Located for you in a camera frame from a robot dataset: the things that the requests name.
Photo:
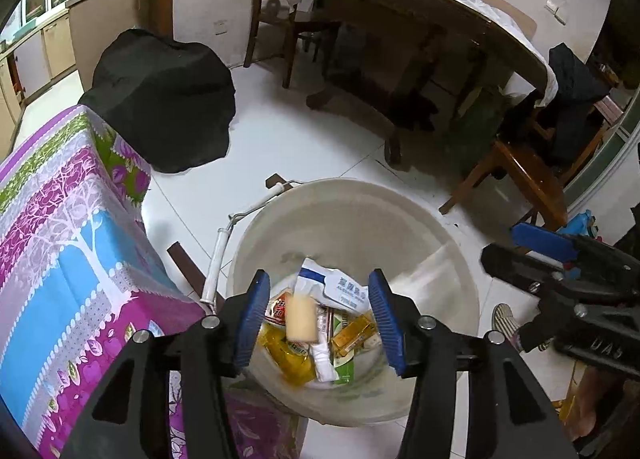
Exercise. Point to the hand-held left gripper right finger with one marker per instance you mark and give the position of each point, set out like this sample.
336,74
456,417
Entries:
385,321

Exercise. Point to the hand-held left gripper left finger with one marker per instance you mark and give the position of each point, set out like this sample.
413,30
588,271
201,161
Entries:
252,321

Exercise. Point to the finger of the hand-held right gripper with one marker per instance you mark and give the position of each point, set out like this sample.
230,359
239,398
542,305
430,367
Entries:
505,263
542,238

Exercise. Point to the beige bread piece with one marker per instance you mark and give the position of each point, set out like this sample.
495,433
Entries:
302,319

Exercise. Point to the yellow snack wrapper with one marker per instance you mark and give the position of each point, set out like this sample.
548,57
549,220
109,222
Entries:
290,358

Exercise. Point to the white blue wet wipe packet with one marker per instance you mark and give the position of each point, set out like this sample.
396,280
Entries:
342,289

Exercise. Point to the white plastic bucket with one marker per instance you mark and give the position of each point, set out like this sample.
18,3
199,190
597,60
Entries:
350,219

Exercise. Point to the person's right forearm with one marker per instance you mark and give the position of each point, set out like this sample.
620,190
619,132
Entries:
585,399

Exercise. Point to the red orange snack wrapper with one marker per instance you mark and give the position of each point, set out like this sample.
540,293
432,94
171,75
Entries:
279,308

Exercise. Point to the golden snack wrapper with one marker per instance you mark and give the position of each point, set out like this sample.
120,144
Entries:
355,335

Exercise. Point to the blue plastic toy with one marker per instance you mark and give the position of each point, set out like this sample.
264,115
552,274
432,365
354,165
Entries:
582,226

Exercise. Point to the green white snack wrapper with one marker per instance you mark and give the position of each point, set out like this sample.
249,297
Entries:
334,323

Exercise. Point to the person's striped shoe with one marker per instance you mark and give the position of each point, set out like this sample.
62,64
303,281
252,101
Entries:
502,321

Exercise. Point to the wooden stool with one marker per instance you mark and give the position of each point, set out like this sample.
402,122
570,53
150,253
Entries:
530,174

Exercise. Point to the black jacket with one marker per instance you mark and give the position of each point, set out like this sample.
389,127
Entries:
570,89

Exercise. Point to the purple blue patterned tablecloth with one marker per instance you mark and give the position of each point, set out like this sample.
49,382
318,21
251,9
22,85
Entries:
75,249

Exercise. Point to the black cloth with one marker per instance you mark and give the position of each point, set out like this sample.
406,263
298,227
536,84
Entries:
160,89

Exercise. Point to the dark wooden table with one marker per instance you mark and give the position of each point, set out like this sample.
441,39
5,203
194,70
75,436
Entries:
400,14

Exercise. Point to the beige kitchen cabinets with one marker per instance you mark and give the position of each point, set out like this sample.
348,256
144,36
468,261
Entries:
55,44

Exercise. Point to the green sliding door frame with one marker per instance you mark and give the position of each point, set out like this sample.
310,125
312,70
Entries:
612,149

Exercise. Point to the white wall socket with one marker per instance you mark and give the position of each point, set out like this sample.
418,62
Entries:
555,8
220,29

